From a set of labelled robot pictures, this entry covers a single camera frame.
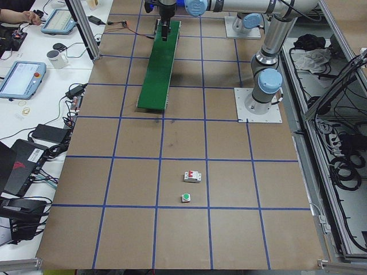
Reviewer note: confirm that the aluminium frame post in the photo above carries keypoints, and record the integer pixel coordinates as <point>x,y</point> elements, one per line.
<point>80,18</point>

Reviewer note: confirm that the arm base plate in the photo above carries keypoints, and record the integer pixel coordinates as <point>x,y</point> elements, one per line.
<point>244,28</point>
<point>251,111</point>

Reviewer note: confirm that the teach pendant far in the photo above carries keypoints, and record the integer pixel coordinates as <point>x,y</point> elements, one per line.
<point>59,22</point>

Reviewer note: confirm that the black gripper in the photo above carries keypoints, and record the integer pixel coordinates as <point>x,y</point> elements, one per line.
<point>165,12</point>

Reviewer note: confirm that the black flat power supply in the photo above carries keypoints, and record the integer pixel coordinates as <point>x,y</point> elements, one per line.
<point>51,134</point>

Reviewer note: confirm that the teach pendant near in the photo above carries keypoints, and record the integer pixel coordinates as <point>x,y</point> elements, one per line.
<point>22,80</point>

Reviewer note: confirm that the black round mouse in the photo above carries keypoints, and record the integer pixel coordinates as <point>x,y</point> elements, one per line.
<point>59,47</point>

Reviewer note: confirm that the person hand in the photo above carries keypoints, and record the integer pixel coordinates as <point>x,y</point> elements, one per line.
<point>31,17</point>

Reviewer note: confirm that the black laptop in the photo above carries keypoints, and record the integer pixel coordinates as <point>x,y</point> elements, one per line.
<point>18,163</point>

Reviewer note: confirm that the green conveyor belt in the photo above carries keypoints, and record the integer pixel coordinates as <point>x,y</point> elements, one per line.
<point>155,88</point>

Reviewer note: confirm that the teach pendant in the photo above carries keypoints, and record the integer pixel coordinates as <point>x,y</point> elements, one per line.
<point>22,80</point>
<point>59,22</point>

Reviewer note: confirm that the person forearm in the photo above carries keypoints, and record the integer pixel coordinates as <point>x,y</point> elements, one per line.
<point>12,17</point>

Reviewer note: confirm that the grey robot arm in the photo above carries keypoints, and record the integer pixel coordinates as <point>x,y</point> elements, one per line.
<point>197,8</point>
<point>267,80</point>

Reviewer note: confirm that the green push button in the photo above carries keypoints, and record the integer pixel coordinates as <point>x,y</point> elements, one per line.
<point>185,198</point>

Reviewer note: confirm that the white mug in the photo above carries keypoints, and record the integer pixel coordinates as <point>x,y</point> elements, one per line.
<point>57,59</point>

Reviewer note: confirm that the black power brick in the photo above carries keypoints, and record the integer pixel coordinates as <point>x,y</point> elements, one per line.
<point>95,20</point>

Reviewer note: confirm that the white circuit breaker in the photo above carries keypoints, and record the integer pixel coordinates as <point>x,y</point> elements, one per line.
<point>192,176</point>

